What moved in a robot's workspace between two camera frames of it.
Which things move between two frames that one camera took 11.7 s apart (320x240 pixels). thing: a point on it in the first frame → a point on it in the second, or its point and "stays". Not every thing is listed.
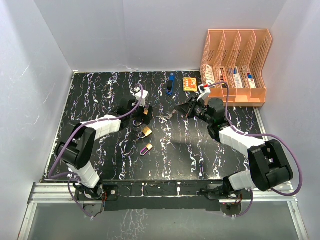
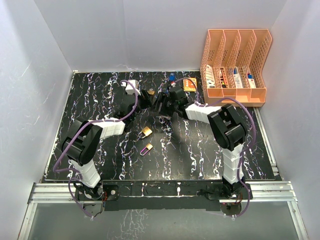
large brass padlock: x=136 y=123 → x=151 y=91
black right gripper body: x=197 y=109 → x=168 y=106
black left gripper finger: x=147 y=119 → x=145 y=97
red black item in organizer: x=222 y=78 stays
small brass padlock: x=148 y=146 stays
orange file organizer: x=236 y=57 stays
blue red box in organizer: x=251 y=82 stays
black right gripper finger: x=184 y=108 → x=157 y=103
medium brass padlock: x=145 y=132 stays
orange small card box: x=190 y=84 stays
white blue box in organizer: x=238 y=82 stays
